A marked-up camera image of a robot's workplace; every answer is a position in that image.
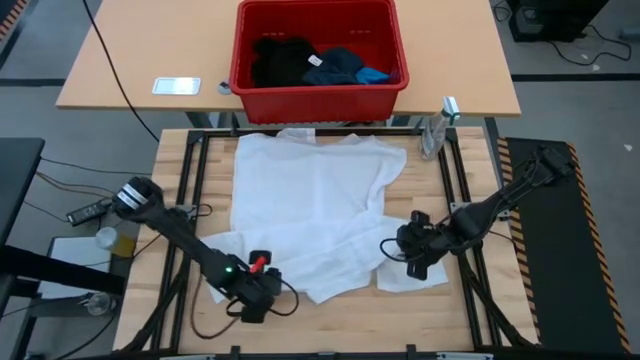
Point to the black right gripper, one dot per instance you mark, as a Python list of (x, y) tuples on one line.
[(420, 245)]

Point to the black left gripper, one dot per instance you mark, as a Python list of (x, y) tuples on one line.
[(257, 287)]

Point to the red plastic laundry bin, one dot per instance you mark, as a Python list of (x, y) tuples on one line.
[(320, 107)]

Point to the black garment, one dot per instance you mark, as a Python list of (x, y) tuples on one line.
[(280, 65)]

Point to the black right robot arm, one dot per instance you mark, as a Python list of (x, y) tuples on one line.
[(480, 217)]

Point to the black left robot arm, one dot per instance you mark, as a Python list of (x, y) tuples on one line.
[(185, 242)]

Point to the clear spray bottle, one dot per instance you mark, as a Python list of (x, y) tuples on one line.
[(431, 142)]

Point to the black mat striped edges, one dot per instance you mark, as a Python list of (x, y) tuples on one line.
[(565, 300), (10, 20)]

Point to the clear glass jar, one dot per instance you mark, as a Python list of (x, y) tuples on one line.
[(100, 303)]

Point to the clear bottle amber liquid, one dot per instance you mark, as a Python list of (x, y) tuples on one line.
[(106, 237)]

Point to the white flat box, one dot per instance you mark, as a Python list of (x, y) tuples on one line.
[(75, 260)]

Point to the black power adapter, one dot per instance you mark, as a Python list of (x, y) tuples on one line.
[(89, 212)]

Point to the bright blue garment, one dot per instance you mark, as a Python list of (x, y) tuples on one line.
[(372, 76)]

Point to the dark navy garment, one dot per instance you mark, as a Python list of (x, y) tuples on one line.
[(340, 62)]

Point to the black computer case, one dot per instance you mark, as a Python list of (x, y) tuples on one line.
[(550, 22)]

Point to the light wooden desk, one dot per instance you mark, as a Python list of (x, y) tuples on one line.
[(150, 40)]

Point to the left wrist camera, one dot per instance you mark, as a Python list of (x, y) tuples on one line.
[(255, 253)]

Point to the black aluminium table frame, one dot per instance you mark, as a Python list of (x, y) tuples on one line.
[(220, 133)]

